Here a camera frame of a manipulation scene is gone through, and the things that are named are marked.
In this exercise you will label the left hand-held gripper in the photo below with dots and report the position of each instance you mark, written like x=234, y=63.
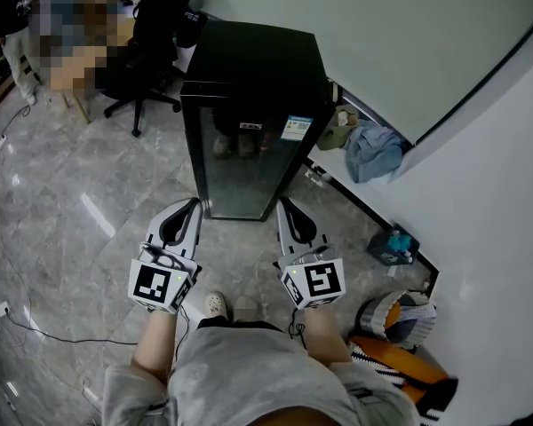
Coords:
x=153, y=282

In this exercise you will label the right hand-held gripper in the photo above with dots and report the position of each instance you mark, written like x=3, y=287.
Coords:
x=320, y=282

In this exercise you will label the black glossy appliance door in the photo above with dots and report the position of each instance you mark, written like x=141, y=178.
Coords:
x=235, y=175

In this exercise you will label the person's left forearm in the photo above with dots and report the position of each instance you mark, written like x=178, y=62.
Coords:
x=153, y=349

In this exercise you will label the black glass-door fridge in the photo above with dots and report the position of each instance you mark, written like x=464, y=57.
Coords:
x=253, y=51

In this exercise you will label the person's left shoe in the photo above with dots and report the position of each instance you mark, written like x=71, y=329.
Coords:
x=216, y=304

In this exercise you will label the person's shoe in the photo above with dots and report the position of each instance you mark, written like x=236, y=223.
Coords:
x=216, y=304
x=245, y=309

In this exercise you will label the dark blue box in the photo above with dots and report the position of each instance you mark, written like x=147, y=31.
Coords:
x=388, y=249

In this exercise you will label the person's right shoe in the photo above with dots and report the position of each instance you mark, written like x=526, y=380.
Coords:
x=245, y=309

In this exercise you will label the striped woven basket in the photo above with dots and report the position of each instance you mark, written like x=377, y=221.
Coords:
x=373, y=313

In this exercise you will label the olive green bag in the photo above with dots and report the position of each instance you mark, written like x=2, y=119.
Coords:
x=333, y=133

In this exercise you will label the blue cloth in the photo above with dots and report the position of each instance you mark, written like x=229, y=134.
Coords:
x=373, y=153

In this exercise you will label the person's black trousers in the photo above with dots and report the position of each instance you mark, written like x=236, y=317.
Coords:
x=240, y=324

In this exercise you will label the person's grey shirt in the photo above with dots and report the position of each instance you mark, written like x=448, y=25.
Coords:
x=257, y=375

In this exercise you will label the orange chair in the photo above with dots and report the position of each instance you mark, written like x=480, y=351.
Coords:
x=408, y=362

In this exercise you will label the white power strip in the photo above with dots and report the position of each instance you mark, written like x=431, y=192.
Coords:
x=0, y=144
x=2, y=309

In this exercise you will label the wooden table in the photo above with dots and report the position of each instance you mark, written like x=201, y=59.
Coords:
x=71, y=71

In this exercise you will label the black office chair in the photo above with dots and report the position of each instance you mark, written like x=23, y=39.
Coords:
x=160, y=25

